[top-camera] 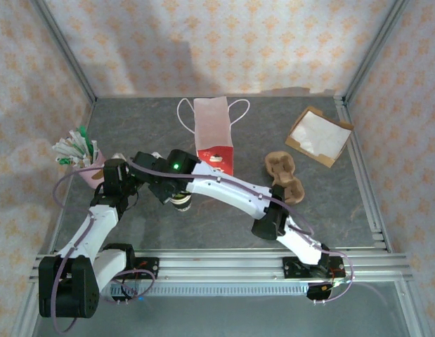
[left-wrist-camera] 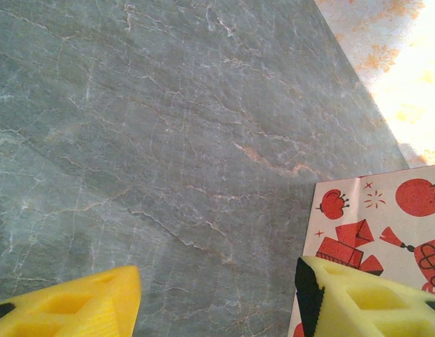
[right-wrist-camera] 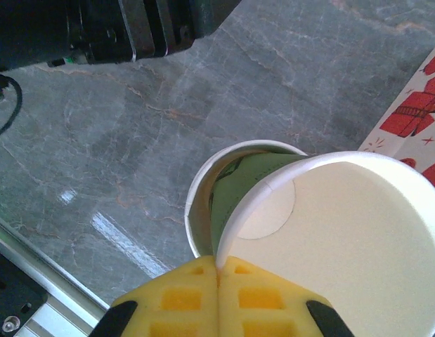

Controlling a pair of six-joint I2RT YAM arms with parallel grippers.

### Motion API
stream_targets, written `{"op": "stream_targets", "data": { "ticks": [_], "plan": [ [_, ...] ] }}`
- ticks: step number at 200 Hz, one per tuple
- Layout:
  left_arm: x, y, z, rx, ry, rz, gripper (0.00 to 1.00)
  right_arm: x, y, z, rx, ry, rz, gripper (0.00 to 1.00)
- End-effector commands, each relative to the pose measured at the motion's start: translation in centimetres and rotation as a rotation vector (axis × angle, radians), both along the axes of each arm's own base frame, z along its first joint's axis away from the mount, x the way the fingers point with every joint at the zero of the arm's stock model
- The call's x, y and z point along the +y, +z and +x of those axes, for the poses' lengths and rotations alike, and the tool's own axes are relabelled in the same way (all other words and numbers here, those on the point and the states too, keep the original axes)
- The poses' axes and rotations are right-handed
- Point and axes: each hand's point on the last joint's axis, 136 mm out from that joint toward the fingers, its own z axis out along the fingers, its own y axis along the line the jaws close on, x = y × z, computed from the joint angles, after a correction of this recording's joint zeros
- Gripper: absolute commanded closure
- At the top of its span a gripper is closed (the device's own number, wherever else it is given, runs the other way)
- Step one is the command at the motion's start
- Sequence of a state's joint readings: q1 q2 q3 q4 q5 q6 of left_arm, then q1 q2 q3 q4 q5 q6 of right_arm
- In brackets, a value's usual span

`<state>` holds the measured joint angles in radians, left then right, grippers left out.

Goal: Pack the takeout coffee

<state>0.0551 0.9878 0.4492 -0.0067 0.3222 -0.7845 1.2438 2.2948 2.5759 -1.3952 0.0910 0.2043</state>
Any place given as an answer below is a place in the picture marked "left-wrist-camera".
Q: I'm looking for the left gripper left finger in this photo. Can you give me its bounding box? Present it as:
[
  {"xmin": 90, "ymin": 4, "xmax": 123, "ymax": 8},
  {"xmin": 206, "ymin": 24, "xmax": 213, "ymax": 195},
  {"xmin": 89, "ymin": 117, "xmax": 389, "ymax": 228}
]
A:
[{"xmin": 0, "ymin": 265, "xmax": 143, "ymax": 337}]

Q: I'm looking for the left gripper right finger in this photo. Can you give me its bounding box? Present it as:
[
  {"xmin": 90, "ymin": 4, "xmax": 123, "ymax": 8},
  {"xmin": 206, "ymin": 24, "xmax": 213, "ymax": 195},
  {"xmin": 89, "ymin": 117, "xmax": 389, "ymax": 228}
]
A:
[{"xmin": 294, "ymin": 256, "xmax": 435, "ymax": 337}]

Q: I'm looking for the red white paper bag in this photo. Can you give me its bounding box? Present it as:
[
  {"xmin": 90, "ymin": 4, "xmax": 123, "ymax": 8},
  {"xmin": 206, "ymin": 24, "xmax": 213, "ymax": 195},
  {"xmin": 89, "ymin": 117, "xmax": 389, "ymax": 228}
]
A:
[{"xmin": 287, "ymin": 164, "xmax": 435, "ymax": 337}]

